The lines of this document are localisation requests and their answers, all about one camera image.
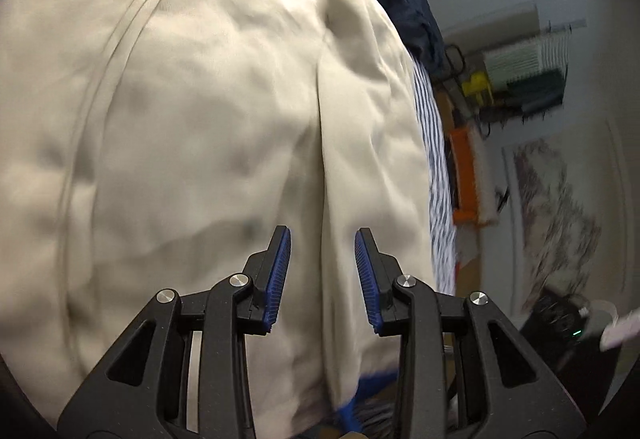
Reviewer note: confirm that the striped towel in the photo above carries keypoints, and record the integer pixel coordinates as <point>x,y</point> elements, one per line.
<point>515,59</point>

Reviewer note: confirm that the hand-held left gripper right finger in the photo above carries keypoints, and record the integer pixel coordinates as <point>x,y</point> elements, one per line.
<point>367,279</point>

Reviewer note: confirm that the blue striped blanket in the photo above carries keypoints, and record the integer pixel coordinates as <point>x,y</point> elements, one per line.
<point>435,169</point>

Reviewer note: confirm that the beige and blue jacket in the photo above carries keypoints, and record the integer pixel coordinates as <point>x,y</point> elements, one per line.
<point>200,119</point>

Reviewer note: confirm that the orange box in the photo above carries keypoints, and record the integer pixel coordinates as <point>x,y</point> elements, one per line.
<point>462,169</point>

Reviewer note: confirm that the dark blue folded clothes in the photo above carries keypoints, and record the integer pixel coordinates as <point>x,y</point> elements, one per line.
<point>400,4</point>

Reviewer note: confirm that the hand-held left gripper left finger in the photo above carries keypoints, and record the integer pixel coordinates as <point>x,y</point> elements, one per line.
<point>277,279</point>

